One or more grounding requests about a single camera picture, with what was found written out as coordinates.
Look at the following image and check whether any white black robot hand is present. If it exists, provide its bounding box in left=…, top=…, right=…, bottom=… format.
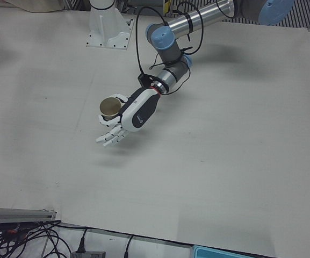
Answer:
left=95, top=86, right=162, bottom=147

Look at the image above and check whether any beige paper cup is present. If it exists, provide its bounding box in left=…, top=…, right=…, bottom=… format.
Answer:
left=98, top=97, right=122, bottom=121

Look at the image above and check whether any black power box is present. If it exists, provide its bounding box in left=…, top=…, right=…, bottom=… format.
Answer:
left=70, top=250, right=106, bottom=258

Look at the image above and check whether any light blue plastic bin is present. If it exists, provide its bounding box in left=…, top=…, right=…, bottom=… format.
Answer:
left=192, top=244, right=255, bottom=258

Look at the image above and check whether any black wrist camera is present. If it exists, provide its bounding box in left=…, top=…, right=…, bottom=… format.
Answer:
left=136, top=73, right=156, bottom=88

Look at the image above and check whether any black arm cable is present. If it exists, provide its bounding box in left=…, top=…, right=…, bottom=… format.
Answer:
left=135, top=2, right=205, bottom=95

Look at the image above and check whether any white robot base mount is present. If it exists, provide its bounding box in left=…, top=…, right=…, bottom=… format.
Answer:
left=85, top=0, right=134, bottom=51

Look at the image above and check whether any aluminium profile post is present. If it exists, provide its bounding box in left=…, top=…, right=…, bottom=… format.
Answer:
left=0, top=206, right=58, bottom=224

